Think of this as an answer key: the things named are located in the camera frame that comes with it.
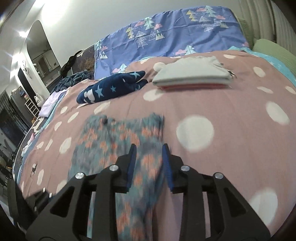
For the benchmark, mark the black garment on headboard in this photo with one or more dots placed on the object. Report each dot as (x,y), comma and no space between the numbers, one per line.
(67,66)

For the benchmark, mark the folded pink clothes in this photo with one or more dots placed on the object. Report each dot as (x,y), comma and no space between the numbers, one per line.
(193,86)

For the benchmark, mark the dark patterned headboard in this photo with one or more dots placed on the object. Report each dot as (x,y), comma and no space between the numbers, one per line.
(84,61)

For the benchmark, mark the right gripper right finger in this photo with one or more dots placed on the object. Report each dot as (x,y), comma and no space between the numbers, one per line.
(213,209)

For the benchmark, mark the pink polka dot bedspread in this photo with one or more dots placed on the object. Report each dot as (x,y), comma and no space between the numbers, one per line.
(245,131)

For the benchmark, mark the grey curtain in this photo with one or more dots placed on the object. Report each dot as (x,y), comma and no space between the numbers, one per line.
(265,20)

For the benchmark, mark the navy star fleece blanket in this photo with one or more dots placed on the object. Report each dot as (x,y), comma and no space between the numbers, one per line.
(114,86)

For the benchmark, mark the green pillow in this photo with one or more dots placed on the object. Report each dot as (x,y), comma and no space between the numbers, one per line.
(267,47)

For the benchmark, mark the white bunny figurine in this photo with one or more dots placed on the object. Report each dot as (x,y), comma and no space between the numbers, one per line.
(39,100)

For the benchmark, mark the folded white grey clothes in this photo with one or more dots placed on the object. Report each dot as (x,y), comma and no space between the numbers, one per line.
(193,70)

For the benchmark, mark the blue tree print sheet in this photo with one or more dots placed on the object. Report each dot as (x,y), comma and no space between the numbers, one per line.
(169,34)

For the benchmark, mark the arched wall mirror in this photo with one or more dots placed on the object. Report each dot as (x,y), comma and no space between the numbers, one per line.
(42,56)

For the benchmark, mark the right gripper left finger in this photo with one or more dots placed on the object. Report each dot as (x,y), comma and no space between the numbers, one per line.
(85,208)

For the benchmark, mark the teal floral small garment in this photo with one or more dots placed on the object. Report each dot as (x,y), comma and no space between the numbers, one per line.
(101,142)

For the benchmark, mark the lavender folded cloth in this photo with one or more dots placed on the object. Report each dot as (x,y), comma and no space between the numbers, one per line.
(50,103)

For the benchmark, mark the dark teal fleece blanket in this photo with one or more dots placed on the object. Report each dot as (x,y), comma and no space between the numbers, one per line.
(72,80)

